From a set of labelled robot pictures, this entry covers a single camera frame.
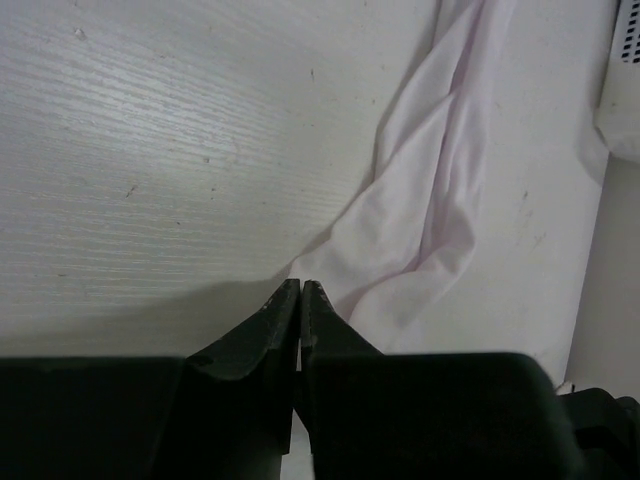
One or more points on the light pink tank top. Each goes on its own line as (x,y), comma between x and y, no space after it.
(407,238)

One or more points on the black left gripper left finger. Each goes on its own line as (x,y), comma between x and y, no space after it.
(232,414)

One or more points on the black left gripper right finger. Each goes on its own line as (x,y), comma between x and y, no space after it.
(433,416)

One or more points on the white perforated plastic basket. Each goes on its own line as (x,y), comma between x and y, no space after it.
(617,116)

